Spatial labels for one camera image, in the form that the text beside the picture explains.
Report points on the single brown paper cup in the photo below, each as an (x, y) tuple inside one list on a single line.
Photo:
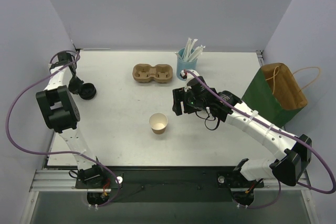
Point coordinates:
[(158, 123)]

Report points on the black plastic cup lid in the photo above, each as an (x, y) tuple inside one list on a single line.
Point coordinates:
[(87, 85)]

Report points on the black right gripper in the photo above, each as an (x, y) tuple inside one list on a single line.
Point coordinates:
[(179, 100)]

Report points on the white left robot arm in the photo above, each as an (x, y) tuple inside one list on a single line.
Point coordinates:
[(92, 175)]

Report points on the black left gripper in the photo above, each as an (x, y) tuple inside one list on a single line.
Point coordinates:
[(76, 85)]

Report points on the white wrapped straw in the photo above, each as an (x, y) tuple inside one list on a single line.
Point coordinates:
[(190, 50), (185, 53), (196, 53)]

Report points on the brown cardboard cup carrier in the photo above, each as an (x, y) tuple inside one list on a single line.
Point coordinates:
[(144, 73)]

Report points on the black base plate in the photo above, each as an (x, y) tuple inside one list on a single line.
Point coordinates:
[(168, 184)]

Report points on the aluminium table rail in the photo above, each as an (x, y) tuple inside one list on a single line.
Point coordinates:
[(76, 58)]

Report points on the black lid stack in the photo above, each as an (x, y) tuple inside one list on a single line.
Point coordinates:
[(87, 93)]

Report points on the blue straw holder cup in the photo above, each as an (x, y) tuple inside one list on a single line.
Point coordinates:
[(182, 65)]

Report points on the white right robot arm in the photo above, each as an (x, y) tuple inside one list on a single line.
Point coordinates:
[(290, 158)]

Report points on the green paper bag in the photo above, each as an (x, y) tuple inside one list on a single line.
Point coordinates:
[(275, 93)]

